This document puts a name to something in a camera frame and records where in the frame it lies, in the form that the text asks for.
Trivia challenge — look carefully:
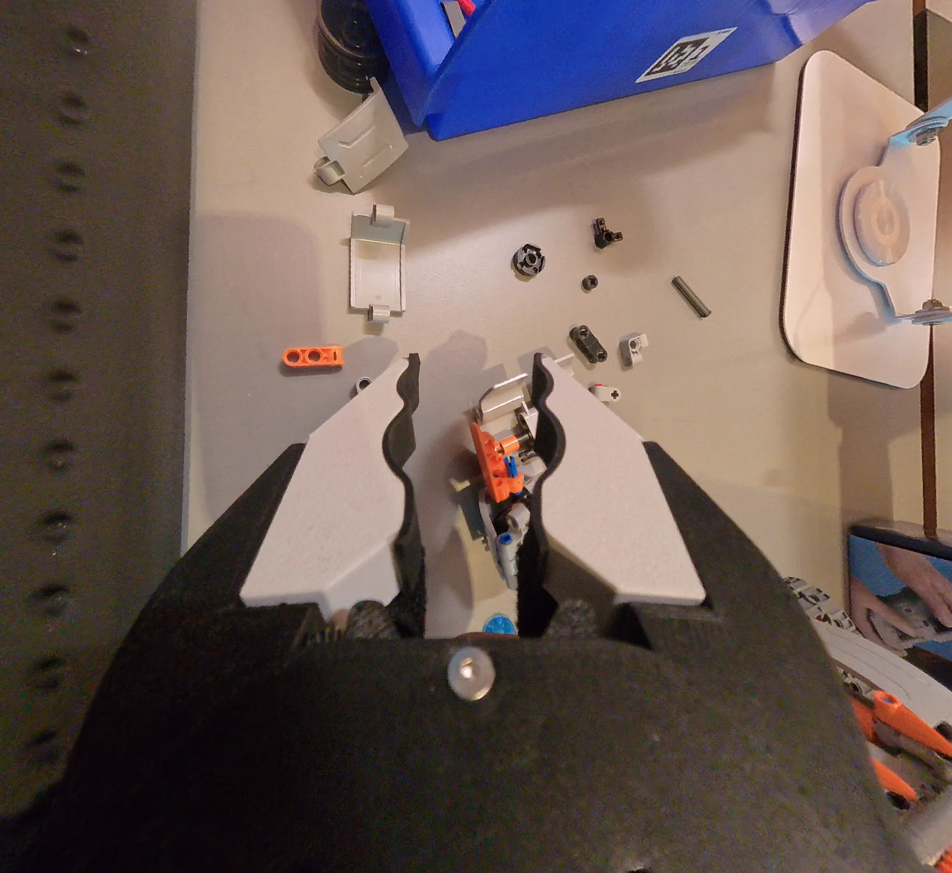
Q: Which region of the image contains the white board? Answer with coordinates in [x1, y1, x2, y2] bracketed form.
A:
[779, 50, 936, 391]

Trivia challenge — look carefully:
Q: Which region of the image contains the light blue metal stand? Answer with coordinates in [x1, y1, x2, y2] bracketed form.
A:
[839, 94, 952, 329]

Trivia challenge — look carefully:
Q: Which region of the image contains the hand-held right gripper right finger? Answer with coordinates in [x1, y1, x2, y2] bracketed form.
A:
[518, 352, 706, 638]

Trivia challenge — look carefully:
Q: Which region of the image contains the short dark grey axle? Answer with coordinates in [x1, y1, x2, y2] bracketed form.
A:
[671, 275, 713, 320]

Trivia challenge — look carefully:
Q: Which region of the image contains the black foam mat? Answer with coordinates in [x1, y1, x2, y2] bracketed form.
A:
[0, 0, 200, 825]

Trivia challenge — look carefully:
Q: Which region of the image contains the black two-hole beam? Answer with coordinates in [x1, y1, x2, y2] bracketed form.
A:
[568, 324, 609, 366]

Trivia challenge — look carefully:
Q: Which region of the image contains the black toy wheel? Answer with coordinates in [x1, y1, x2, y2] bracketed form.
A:
[314, 0, 385, 95]

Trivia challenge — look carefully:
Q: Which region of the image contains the blue plastic bin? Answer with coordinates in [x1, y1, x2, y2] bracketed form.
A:
[297, 0, 923, 141]

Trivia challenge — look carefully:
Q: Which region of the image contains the grey hollow panel piece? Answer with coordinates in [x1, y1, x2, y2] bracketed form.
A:
[348, 204, 412, 325]

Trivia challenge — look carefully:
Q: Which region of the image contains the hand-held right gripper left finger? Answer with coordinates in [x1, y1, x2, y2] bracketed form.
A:
[239, 354, 426, 638]

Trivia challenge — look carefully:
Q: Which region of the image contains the picture box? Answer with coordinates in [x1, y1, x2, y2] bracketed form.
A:
[848, 522, 952, 666]

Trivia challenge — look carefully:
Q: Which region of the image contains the grey orange brick assembly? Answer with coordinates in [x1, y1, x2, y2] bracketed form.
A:
[450, 360, 574, 589]

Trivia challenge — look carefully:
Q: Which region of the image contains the grey black brick model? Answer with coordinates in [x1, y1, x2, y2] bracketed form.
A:
[784, 576, 952, 822]

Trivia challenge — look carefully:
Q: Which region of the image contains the grey ridged panel piece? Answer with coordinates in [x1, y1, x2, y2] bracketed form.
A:
[316, 79, 410, 195]

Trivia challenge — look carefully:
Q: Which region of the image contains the orange small beam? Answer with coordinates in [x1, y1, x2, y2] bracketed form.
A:
[283, 345, 345, 372]

